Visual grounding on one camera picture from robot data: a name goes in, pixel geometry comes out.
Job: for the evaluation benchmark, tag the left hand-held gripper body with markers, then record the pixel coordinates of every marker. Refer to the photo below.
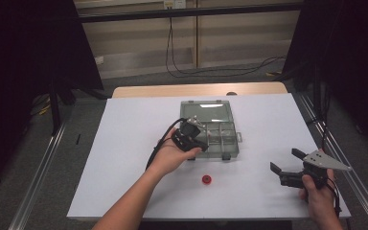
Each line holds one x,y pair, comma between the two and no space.
188,135

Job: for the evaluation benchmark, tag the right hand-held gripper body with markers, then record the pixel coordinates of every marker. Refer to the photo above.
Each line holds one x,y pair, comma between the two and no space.
317,159

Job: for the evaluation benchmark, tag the clear grey compartment box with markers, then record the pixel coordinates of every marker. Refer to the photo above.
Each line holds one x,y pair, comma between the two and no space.
223,147

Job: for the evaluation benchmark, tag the red plastic wheel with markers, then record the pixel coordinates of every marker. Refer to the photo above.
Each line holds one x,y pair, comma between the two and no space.
204,179

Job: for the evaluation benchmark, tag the person's left hand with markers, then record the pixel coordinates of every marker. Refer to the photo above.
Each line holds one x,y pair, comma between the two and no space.
169,156

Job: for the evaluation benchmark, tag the person's right hand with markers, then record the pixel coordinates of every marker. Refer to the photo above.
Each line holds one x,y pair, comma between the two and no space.
319,202

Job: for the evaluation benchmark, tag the white table sheet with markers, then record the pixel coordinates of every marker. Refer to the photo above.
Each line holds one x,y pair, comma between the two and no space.
134,121

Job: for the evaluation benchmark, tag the black stand pole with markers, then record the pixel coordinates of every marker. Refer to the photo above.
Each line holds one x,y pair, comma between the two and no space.
317,96

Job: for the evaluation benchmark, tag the small yellow object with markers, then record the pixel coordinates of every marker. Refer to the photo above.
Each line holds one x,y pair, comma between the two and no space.
273,74

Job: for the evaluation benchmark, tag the small black strip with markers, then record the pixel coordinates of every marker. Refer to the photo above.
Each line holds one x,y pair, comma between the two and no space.
78,139

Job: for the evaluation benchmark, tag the black curtain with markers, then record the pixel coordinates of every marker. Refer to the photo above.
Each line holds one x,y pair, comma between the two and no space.
19,64
348,48

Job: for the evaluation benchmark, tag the small white box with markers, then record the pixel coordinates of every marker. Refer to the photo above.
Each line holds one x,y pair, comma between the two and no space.
99,60

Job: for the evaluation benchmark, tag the black horizontal bar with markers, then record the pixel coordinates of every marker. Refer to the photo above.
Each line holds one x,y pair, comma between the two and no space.
204,12

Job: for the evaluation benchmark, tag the black stand leg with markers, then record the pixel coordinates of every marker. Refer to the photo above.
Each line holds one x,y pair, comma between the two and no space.
55,108

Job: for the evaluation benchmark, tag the metal floor rail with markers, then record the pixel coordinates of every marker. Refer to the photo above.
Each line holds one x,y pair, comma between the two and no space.
364,198
38,179

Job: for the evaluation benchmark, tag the white wall socket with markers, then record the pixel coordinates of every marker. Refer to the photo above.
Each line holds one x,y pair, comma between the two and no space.
175,4

